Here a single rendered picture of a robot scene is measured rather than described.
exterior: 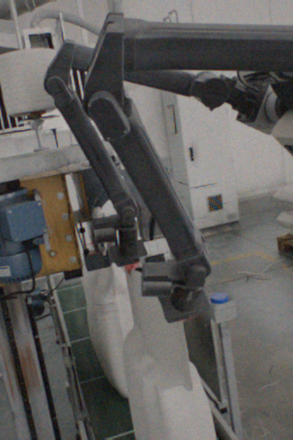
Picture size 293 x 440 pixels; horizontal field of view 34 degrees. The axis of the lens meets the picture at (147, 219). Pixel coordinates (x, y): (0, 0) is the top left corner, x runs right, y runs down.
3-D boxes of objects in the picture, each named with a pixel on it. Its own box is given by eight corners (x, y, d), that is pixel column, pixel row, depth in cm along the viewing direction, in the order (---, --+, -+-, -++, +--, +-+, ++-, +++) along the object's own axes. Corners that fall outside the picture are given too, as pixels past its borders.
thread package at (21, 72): (72, 109, 126) (59, 40, 122) (7, 119, 122) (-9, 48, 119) (65, 112, 142) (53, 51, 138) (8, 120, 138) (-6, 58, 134)
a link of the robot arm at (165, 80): (51, 33, 107) (51, 30, 116) (41, 94, 112) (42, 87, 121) (234, 80, 118) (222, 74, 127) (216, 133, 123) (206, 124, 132)
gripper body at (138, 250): (109, 251, 144) (108, 233, 140) (142, 243, 147) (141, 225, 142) (115, 265, 140) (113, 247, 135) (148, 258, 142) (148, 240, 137)
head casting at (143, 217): (167, 236, 161) (154, 149, 155) (96, 253, 155) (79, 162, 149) (143, 221, 190) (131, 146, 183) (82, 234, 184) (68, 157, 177)
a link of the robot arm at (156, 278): (208, 270, 88) (202, 237, 94) (145, 268, 87) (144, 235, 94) (198, 310, 96) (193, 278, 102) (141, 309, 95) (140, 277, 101)
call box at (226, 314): (238, 317, 158) (235, 301, 157) (216, 324, 157) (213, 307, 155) (227, 308, 166) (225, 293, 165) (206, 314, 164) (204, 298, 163)
